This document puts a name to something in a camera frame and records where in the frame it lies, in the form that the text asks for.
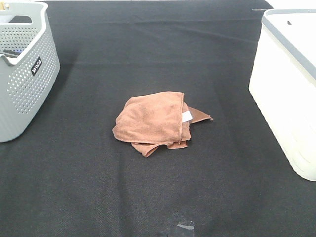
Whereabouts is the brown microfibre towel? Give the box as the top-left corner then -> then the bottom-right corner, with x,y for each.
113,91 -> 213,158

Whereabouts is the black table cloth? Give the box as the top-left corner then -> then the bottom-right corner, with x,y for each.
0,0 -> 316,237

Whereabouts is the clear tape patch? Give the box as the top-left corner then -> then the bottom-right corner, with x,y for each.
177,220 -> 195,231

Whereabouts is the white plastic storage bin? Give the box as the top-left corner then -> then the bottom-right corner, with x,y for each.
249,9 -> 316,181

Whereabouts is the grey perforated laundry basket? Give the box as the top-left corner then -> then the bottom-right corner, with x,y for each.
0,0 -> 60,142

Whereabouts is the dark item inside basket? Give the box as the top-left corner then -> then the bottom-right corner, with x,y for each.
0,49 -> 21,58

